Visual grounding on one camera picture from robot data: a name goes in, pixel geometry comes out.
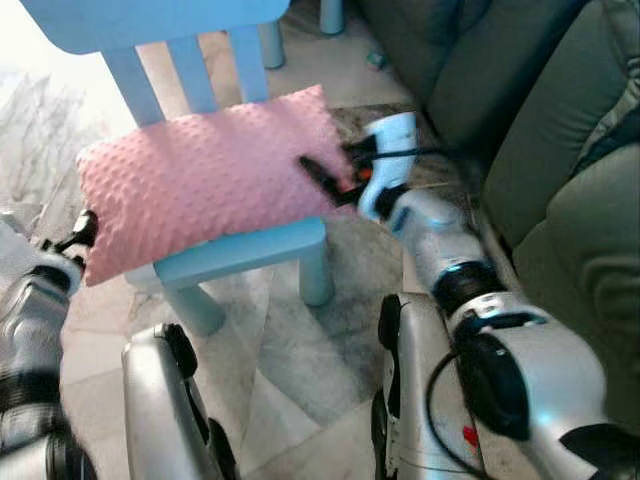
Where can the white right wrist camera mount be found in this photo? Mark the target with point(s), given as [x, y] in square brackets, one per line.
[392, 130]

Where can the small green floor object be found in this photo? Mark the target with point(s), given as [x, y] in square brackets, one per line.
[375, 60]

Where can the pink dotted pillow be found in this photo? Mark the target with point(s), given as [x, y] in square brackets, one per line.
[200, 180]

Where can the green leather sofa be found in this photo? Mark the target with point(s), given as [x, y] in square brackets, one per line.
[560, 250]

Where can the silver left robot leg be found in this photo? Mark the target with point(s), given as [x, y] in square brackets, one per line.
[160, 400]

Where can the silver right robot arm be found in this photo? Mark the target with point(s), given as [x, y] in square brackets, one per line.
[440, 240]

